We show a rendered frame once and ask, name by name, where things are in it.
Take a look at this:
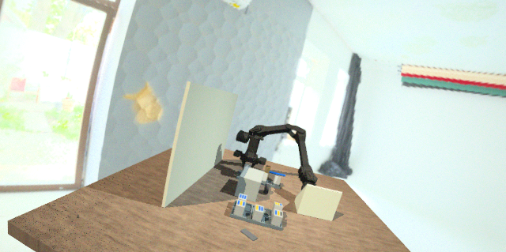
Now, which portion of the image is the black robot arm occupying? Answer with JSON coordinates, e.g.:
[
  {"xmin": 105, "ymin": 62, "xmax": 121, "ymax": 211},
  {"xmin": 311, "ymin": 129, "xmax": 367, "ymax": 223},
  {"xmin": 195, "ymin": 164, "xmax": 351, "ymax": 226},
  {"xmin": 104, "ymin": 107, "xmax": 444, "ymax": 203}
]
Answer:
[{"xmin": 236, "ymin": 123, "xmax": 318, "ymax": 190}]

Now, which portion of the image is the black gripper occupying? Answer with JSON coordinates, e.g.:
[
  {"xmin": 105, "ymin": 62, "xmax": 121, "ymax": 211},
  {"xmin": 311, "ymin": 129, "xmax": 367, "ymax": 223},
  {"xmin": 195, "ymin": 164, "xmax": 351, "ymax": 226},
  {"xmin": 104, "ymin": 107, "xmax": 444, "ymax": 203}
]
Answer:
[{"xmin": 233, "ymin": 145, "xmax": 266, "ymax": 169}]

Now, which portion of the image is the grey flat bar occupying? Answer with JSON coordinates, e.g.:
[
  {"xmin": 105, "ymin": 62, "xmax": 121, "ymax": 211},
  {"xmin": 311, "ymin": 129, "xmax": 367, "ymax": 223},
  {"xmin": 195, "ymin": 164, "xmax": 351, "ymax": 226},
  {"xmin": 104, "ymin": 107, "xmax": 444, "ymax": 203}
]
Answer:
[{"xmin": 241, "ymin": 228, "xmax": 257, "ymax": 241}]

